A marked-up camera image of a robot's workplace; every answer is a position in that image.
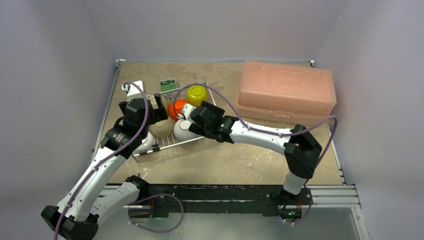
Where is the yellow green bowl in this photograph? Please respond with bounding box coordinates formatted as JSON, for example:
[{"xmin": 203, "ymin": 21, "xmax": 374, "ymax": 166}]
[{"xmin": 186, "ymin": 85, "xmax": 209, "ymax": 106}]

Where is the cream white bowl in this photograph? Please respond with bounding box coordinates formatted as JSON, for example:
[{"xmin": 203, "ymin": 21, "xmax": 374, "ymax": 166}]
[{"xmin": 149, "ymin": 118, "xmax": 175, "ymax": 139}]

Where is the white orange bowl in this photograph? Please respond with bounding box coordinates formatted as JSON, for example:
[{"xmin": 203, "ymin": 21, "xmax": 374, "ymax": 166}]
[{"xmin": 173, "ymin": 119, "xmax": 201, "ymax": 142}]

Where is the plain white bowl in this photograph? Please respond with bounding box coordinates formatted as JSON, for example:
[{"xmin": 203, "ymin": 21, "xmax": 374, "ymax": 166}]
[{"xmin": 132, "ymin": 131, "xmax": 157, "ymax": 155}]

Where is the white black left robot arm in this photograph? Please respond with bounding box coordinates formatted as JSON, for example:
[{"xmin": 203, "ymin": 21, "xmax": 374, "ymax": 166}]
[{"xmin": 41, "ymin": 94, "xmax": 168, "ymax": 240}]

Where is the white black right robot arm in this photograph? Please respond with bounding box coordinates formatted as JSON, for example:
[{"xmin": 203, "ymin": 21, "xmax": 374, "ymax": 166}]
[{"xmin": 181, "ymin": 101, "xmax": 323, "ymax": 204}]

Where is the green white card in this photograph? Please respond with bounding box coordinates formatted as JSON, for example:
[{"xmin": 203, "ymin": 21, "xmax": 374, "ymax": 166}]
[{"xmin": 160, "ymin": 78, "xmax": 178, "ymax": 92}]

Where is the pink plastic storage box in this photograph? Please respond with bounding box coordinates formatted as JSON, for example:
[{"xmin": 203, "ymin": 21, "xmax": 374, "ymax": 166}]
[{"xmin": 235, "ymin": 60, "xmax": 337, "ymax": 126}]

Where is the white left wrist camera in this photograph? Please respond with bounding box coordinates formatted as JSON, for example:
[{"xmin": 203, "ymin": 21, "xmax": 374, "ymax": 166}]
[{"xmin": 121, "ymin": 80, "xmax": 145, "ymax": 102}]

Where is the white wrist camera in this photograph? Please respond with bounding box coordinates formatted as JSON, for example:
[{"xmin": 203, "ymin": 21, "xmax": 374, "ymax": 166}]
[
  {"xmin": 121, "ymin": 80, "xmax": 145, "ymax": 102},
  {"xmin": 176, "ymin": 103, "xmax": 197, "ymax": 122}
]

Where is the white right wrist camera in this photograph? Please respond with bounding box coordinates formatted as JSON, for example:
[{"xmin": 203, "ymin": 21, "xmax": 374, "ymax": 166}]
[{"xmin": 176, "ymin": 103, "xmax": 197, "ymax": 122}]

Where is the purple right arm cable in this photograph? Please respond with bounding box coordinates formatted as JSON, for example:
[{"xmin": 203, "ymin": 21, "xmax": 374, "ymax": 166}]
[{"xmin": 172, "ymin": 83, "xmax": 338, "ymax": 226}]

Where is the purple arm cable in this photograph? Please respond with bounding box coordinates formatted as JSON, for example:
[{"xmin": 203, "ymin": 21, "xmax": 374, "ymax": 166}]
[
  {"xmin": 52, "ymin": 81, "xmax": 150, "ymax": 240},
  {"xmin": 172, "ymin": 83, "xmax": 338, "ymax": 226}
]

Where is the silver wire dish rack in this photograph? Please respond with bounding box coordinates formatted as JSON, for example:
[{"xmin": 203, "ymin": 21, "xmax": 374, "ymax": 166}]
[{"xmin": 131, "ymin": 78, "xmax": 203, "ymax": 162}]

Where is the black aluminium mounting rail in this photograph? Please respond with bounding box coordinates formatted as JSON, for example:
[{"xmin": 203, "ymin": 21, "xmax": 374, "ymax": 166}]
[{"xmin": 88, "ymin": 181, "xmax": 360, "ymax": 223}]

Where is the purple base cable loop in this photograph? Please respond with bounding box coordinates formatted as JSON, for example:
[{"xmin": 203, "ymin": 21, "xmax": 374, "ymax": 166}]
[{"xmin": 127, "ymin": 194, "xmax": 185, "ymax": 234}]

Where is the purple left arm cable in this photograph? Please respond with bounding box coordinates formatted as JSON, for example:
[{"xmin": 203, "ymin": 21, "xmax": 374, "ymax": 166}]
[{"xmin": 52, "ymin": 81, "xmax": 150, "ymax": 240}]

